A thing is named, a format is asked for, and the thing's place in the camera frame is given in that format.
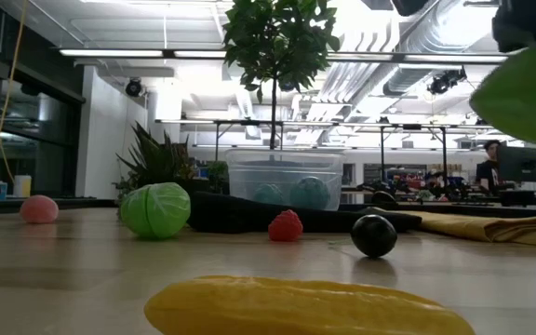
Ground striped green watermelon toy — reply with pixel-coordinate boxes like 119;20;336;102
288;175;331;212

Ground black ceiling device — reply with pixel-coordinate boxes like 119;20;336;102
426;66;468;96

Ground yellow banana toy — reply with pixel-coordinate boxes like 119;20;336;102
142;275;477;335

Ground black computer monitor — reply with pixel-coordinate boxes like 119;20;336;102
496;145;536;184

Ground clear plastic tupperware container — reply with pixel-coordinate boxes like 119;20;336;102
223;148;347;212

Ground yellow cable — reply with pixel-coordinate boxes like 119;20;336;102
0;0;30;185

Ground leafy tree in black pot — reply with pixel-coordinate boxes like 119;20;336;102
221;0;342;153

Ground red strawberry toy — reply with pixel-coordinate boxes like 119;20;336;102
267;208;304;244

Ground small green leafy plant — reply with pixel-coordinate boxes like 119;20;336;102
206;159;230;194

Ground white cylindrical cup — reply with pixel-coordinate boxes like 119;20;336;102
12;174;34;199

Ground round green cabbage toy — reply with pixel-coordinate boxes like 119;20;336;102
119;181;193;242

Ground yellow cloth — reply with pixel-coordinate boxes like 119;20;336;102
364;206;536;249

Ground pink peach toy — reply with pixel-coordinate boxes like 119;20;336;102
19;194;60;225

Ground person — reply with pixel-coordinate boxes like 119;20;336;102
475;139;503;194

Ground black cloth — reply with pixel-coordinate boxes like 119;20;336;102
185;191;423;235

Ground long ceiling light fixture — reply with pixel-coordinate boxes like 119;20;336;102
57;47;510;65

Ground black plum toy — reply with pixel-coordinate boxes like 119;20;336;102
350;213;399;260

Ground black neighbouring station frame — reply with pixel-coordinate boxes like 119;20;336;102
154;117;497;187

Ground round black ceiling camera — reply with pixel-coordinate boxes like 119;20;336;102
124;77;144;99

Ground silver spiral ventilation duct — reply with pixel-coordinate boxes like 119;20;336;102
382;0;500;97

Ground potted succulent plant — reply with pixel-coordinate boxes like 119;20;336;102
111;120;214;221

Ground light green lettuce leaf toy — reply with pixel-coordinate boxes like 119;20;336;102
468;30;536;150

